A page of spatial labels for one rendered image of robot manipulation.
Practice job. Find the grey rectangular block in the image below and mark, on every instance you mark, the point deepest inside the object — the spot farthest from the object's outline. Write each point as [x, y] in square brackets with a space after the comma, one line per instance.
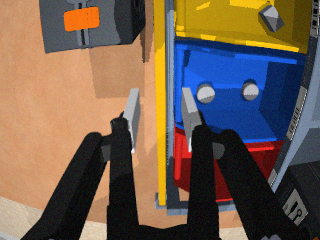
[271, 18]

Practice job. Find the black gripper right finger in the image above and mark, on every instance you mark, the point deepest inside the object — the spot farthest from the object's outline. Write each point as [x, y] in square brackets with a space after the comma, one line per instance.
[260, 212]

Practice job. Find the grey disc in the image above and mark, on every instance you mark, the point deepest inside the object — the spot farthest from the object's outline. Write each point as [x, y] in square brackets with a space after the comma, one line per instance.
[249, 90]
[205, 93]

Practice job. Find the grey metal bin shelf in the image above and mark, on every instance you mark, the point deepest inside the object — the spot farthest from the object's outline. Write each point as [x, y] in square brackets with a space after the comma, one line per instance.
[305, 121]

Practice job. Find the red open bin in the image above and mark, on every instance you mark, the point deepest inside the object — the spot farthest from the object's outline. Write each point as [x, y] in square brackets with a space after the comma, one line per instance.
[262, 153]

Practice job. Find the yellow bar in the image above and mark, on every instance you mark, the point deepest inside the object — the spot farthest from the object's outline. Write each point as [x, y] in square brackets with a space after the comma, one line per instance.
[159, 46]

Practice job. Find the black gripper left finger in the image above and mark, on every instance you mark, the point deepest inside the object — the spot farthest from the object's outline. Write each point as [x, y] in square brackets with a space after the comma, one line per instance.
[66, 212]

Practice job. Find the blue bin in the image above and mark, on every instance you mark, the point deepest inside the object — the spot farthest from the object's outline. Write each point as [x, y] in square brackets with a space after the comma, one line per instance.
[265, 118]

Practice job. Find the yellow open bin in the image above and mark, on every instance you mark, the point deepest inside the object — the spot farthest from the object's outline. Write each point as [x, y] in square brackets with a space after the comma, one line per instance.
[238, 22]

